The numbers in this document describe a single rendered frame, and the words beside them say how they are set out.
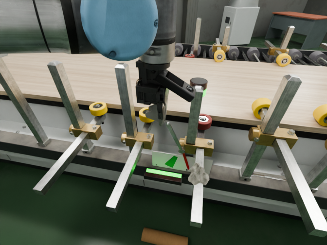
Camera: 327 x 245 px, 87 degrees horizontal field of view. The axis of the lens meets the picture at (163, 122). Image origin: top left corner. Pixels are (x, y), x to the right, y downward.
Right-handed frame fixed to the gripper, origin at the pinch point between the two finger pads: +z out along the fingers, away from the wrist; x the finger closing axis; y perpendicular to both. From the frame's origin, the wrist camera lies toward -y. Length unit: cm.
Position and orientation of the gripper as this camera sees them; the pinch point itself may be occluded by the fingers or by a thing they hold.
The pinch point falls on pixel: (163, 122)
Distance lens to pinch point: 55.8
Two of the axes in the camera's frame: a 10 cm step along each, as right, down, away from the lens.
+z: -0.1, 7.8, 6.2
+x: -2.0, 6.1, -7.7
